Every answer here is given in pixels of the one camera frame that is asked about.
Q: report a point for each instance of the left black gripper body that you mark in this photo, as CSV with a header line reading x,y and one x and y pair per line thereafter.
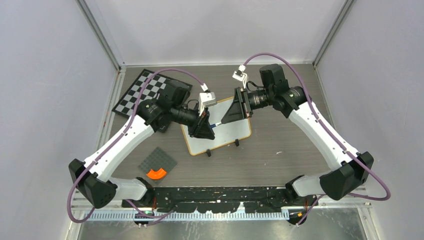
x,y
184,115

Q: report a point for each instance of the orange curved block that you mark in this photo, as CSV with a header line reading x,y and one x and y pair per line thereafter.
x,y
156,175

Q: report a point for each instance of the grey studded baseplate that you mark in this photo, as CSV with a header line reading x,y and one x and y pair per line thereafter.
x,y
157,159

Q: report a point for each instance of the black white chessboard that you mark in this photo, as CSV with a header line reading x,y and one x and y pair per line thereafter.
x,y
144,95

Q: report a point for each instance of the aluminium frame rail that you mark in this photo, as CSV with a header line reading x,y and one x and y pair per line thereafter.
x,y
91,177

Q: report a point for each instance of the white slotted cable duct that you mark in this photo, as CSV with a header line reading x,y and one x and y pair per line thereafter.
x,y
238,215

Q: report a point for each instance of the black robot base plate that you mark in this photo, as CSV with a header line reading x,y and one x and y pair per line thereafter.
x,y
219,200

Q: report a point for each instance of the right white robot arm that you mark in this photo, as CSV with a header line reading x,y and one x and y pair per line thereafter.
x,y
345,163

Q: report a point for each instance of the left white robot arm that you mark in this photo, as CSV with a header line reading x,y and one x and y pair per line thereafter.
x,y
135,189

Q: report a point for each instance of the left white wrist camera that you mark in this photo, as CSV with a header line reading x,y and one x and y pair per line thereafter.
x,y
206,100

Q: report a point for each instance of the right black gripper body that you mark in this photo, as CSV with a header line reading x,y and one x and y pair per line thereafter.
x,y
259,99

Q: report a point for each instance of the yellow framed whiteboard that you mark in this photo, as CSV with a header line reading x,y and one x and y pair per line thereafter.
x,y
225,134

